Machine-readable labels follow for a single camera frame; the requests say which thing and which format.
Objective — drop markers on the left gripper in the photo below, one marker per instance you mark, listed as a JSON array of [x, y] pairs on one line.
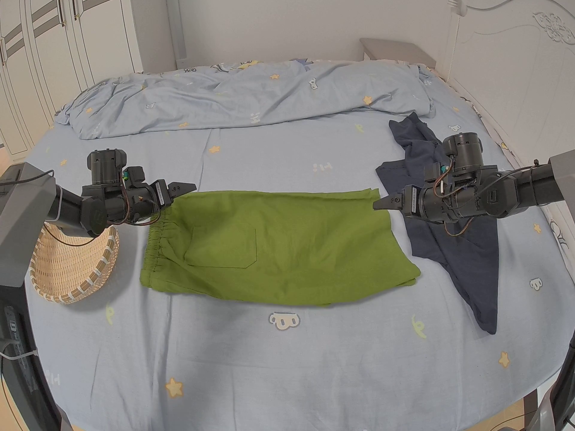
[[152, 198]]

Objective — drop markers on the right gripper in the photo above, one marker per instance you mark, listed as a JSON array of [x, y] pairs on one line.
[[424, 202]]

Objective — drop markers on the green shorts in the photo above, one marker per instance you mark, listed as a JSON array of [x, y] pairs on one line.
[[292, 249]]

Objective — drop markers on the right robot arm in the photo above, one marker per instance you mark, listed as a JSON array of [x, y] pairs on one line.
[[498, 193]]

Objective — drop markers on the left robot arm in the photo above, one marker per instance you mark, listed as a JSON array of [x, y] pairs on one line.
[[94, 213]]

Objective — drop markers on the dark blue garment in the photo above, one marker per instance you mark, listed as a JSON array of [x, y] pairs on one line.
[[471, 276]]

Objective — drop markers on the round woven basket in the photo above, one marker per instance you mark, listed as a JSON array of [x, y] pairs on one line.
[[72, 267]]

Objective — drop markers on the bed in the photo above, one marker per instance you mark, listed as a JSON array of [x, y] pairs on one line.
[[287, 353]]

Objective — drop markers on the pale blue quilt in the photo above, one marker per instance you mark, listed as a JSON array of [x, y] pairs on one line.
[[224, 101]]

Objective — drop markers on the grey bedside table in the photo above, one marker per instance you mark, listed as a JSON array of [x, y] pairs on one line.
[[395, 52]]

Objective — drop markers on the white wardrobe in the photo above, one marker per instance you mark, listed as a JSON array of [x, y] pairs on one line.
[[45, 61]]

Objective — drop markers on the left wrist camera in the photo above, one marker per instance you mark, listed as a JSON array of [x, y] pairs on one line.
[[134, 177]]

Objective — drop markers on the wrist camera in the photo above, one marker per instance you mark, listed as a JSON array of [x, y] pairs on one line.
[[433, 173], [134, 177]]

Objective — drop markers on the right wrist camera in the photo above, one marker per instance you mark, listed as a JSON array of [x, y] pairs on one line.
[[433, 173]]

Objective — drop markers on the grey wall pipe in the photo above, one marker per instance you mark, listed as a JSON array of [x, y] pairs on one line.
[[176, 16]]

